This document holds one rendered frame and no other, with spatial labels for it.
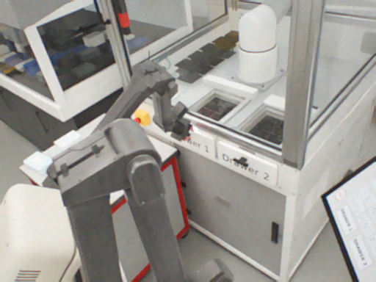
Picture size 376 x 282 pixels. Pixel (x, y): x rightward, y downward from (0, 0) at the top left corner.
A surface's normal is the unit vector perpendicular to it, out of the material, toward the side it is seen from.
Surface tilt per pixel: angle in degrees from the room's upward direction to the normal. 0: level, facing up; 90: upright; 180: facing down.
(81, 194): 90
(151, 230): 90
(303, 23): 90
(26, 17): 90
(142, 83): 50
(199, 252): 0
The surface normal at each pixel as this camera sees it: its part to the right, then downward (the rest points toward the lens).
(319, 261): -0.13, -0.76
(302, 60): -0.66, 0.55
